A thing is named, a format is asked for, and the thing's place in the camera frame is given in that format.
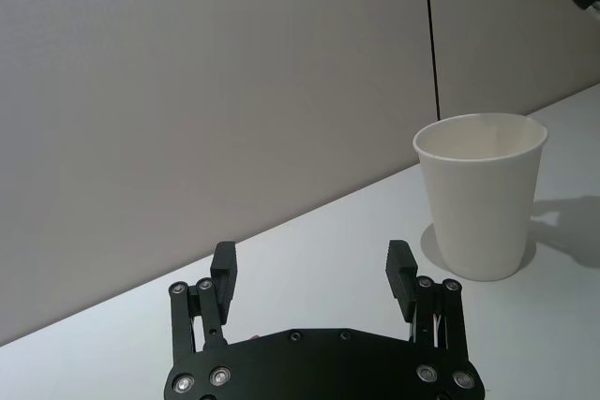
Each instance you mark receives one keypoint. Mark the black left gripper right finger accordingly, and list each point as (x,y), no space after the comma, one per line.
(399,278)

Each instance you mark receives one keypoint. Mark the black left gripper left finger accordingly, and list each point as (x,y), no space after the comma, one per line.
(224,278)

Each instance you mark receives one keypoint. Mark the white paper cup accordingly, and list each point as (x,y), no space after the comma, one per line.
(478,203)

